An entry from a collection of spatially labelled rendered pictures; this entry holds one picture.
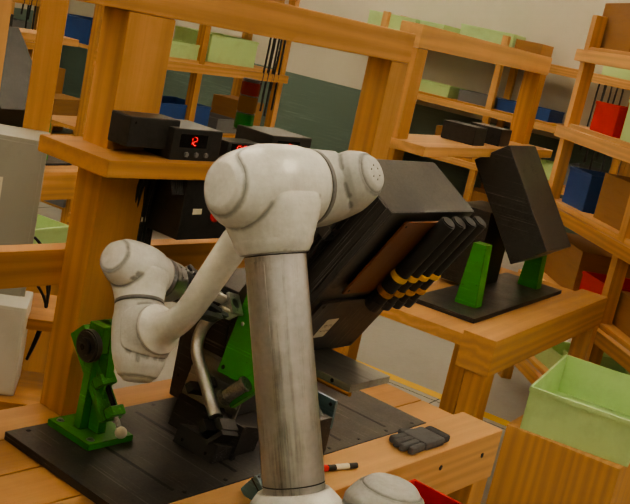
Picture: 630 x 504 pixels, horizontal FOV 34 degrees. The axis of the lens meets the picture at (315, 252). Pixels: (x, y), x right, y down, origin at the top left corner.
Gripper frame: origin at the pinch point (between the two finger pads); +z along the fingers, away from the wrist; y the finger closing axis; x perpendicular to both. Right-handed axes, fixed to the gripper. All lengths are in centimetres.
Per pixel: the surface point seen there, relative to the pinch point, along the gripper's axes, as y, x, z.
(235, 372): -14.3, 3.9, 5.4
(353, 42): 75, -41, 34
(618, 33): 222, -106, 341
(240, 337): -7.0, 0.1, 4.7
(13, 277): 14.4, 35.1, -30.1
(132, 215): 25.1, 11.0, -14.0
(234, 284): 10.9, 2.8, 13.2
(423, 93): 514, 102, 755
